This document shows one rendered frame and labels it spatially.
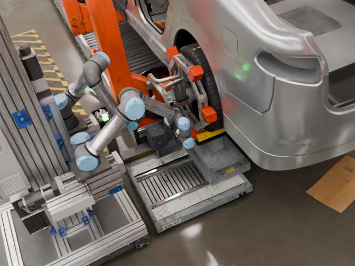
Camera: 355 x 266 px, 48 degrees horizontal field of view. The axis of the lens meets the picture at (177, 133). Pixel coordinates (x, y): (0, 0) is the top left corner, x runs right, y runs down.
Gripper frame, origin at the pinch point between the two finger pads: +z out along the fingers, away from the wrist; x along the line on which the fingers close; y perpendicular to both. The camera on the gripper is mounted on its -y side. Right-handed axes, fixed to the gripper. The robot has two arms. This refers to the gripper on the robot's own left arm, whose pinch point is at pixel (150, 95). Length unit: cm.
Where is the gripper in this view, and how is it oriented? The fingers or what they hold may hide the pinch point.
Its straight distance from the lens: 303.6
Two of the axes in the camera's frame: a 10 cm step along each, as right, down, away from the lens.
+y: 1.5, 7.7, 6.3
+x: 9.2, 1.2, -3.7
